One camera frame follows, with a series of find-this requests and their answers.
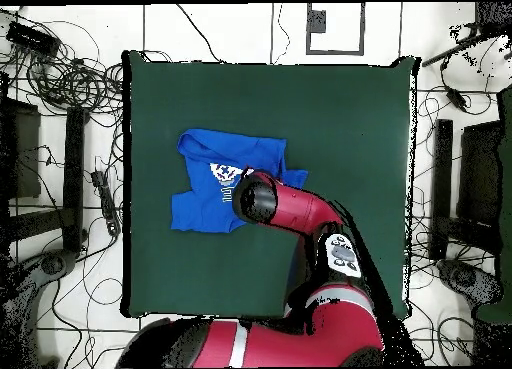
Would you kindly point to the blue laundry item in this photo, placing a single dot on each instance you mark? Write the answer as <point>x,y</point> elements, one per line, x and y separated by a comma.
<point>200,209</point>

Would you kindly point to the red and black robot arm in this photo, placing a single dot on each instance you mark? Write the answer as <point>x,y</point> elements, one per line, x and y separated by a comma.
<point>304,209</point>

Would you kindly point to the dark green table cloth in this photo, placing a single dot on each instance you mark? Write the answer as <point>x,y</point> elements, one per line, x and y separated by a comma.
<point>506,185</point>
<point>200,273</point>

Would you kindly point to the black power strip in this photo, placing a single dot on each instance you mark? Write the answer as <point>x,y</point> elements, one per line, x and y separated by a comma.
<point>107,205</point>

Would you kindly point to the black stand bar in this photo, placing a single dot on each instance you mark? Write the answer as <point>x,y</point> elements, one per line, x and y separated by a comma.
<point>442,177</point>
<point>73,177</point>

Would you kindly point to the black box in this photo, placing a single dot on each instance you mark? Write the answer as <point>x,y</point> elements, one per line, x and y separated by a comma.
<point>480,173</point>
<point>24,153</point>

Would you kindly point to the grey stand foot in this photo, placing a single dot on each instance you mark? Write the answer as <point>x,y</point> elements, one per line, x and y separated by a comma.
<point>56,263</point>
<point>464,277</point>

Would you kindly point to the black rod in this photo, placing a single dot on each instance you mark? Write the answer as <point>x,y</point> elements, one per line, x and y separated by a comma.
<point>452,51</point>

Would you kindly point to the black power brick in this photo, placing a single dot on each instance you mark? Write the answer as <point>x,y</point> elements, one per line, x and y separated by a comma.
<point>32,39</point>

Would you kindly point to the grey floor frame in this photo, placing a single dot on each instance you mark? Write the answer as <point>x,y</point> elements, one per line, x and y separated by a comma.
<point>308,29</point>

